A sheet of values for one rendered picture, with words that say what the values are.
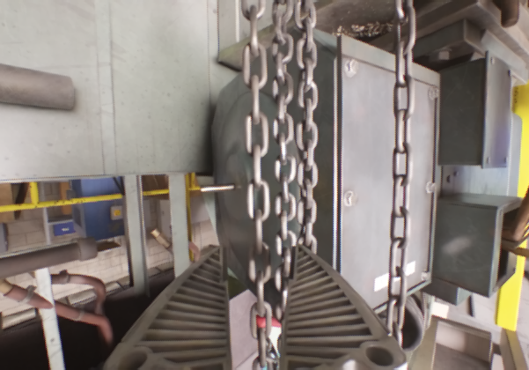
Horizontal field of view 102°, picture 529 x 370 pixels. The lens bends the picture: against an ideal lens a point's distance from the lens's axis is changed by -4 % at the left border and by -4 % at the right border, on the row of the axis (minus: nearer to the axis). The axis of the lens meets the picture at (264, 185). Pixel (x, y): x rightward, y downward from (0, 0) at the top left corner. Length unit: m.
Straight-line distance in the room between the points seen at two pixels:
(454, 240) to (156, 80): 0.68
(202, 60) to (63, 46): 0.34
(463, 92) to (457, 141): 0.07
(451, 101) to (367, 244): 0.25
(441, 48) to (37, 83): 0.60
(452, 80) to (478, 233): 0.22
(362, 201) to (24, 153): 0.51
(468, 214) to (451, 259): 0.07
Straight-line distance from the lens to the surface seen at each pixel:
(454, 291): 0.62
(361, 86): 0.29
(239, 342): 0.99
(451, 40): 0.50
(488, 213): 0.42
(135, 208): 0.98
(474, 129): 0.42
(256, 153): 0.16
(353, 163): 0.27
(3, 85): 0.44
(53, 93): 0.44
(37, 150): 0.52
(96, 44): 0.58
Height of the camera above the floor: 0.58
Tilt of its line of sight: 5 degrees up
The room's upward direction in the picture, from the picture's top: 179 degrees clockwise
